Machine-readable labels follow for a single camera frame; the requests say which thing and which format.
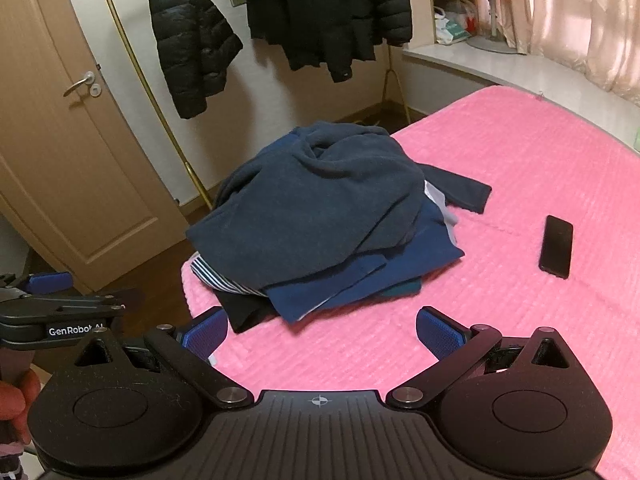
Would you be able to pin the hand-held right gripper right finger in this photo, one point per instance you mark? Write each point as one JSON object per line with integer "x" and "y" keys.
{"x": 440, "y": 332}

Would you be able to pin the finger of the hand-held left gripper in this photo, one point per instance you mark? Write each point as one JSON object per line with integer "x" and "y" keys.
{"x": 47, "y": 282}
{"x": 75, "y": 305}

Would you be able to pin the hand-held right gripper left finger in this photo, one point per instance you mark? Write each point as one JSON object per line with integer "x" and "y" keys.
{"x": 207, "y": 334}

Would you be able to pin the dark grey-blue fleece sweater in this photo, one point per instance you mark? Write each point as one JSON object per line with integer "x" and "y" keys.
{"x": 310, "y": 200}

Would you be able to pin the gold clothes rack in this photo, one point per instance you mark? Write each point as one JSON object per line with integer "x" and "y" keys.
{"x": 150, "y": 95}

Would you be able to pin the person's left hand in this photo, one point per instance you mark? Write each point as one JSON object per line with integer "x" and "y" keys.
{"x": 15, "y": 400}

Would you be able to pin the black garment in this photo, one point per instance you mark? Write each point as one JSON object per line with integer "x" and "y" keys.
{"x": 247, "y": 312}

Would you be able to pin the teal garment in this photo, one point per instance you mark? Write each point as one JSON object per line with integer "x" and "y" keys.
{"x": 402, "y": 288}

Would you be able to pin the striped shirt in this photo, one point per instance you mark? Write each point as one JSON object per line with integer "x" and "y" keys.
{"x": 225, "y": 275}

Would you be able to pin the blue garment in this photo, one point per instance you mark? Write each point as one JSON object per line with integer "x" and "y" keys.
{"x": 370, "y": 270}

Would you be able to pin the beige wooden door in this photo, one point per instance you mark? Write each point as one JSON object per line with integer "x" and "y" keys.
{"x": 75, "y": 170}

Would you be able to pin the light grey garment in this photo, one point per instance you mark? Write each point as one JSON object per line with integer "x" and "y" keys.
{"x": 442, "y": 210}

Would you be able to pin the black smartphone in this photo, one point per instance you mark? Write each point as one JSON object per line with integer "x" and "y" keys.
{"x": 556, "y": 247}

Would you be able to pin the pink blanket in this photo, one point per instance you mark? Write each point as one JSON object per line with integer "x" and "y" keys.
{"x": 525, "y": 185}

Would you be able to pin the small black puffer jacket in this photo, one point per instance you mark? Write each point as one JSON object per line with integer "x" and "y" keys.
{"x": 190, "y": 50}

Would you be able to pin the white window sill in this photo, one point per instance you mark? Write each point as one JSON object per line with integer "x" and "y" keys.
{"x": 450, "y": 60}

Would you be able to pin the standing fan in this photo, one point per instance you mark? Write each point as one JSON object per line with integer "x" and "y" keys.
{"x": 494, "y": 42}

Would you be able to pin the white plastic bag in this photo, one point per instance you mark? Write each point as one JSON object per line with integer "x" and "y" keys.
{"x": 452, "y": 27}

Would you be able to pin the large black puffer jacket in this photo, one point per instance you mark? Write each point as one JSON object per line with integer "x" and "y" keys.
{"x": 320, "y": 10}

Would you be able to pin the pink sheer curtain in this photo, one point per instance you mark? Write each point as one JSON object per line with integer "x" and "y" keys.
{"x": 585, "y": 20}

